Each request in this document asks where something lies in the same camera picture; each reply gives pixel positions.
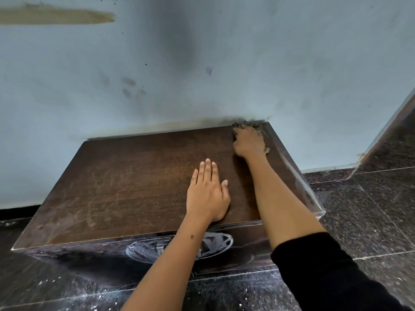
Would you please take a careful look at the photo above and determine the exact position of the person's right hand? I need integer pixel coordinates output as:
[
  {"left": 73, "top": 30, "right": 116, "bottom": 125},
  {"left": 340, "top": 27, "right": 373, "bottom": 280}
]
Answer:
[{"left": 233, "top": 125, "right": 269, "bottom": 160}]

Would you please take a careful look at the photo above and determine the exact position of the person's left hand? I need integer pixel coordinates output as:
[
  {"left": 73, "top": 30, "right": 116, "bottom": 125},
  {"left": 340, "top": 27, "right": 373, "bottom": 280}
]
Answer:
[{"left": 186, "top": 159, "right": 231, "bottom": 222}]

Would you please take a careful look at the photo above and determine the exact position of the grey cleaning rag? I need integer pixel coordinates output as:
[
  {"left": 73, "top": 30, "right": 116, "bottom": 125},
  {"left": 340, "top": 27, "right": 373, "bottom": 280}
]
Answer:
[{"left": 231, "top": 121, "right": 271, "bottom": 156}]

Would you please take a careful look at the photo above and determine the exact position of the person's left forearm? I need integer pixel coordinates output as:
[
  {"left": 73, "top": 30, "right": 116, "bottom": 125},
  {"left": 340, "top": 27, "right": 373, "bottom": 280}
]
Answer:
[{"left": 120, "top": 214, "right": 222, "bottom": 311}]

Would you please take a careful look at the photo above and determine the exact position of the person's right forearm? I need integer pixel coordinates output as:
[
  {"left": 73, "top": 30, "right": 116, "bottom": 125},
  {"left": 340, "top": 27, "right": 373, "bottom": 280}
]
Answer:
[{"left": 244, "top": 152, "right": 327, "bottom": 251}]

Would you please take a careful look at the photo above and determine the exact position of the dark brown wooden cabinet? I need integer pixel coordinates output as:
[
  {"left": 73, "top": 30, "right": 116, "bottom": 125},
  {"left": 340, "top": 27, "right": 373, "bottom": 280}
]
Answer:
[{"left": 11, "top": 121, "right": 326, "bottom": 284}]

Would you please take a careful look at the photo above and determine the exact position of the black sleeve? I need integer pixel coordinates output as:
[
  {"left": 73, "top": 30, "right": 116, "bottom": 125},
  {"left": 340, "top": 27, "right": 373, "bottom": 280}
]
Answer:
[{"left": 270, "top": 232, "right": 413, "bottom": 311}]

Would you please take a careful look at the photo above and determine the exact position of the oval metal drawer handle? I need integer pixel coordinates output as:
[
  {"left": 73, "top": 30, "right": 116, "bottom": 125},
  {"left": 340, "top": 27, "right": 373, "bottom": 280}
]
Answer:
[{"left": 125, "top": 232, "right": 234, "bottom": 265}]

